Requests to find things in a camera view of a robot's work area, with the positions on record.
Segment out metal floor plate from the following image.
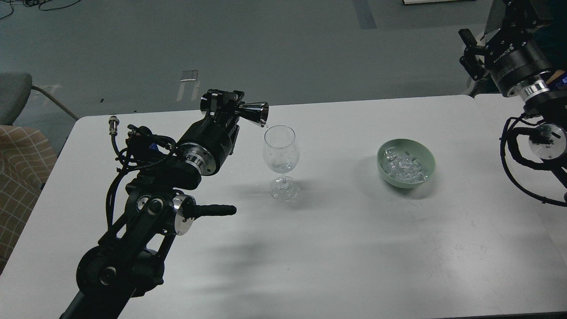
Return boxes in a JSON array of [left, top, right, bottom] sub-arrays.
[[179, 70, 199, 82]]

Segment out checkered beige cushion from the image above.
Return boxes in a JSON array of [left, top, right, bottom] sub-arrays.
[[0, 125, 58, 271]]

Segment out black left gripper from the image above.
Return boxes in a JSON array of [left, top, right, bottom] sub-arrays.
[[177, 89, 245, 176]]

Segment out white board on floor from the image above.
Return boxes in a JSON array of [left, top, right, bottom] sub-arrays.
[[401, 0, 476, 5]]

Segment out pile of ice cubes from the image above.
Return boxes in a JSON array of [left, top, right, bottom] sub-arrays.
[[381, 147, 431, 184]]

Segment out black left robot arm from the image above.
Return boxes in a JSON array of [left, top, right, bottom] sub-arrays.
[[61, 89, 268, 319]]

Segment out black floor cables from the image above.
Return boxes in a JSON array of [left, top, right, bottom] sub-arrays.
[[0, 0, 82, 19]]

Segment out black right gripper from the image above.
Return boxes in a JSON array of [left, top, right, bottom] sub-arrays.
[[459, 0, 553, 97]]

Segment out white office chair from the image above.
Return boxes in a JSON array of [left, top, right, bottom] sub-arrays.
[[460, 78, 482, 97]]

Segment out steel cocktail jigger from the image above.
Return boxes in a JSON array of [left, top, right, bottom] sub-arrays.
[[234, 102, 269, 128]]

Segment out person in teal sweater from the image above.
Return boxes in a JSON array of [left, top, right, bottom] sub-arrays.
[[533, 0, 567, 86]]

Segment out grey chair left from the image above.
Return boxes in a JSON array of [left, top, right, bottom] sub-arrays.
[[0, 71, 79, 125]]

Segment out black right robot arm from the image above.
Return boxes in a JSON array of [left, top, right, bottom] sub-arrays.
[[459, 0, 567, 207]]

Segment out clear wine glass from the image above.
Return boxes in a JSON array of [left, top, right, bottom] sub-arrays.
[[263, 125, 300, 202]]

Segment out green bowl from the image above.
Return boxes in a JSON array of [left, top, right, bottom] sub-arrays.
[[376, 139, 437, 189]]

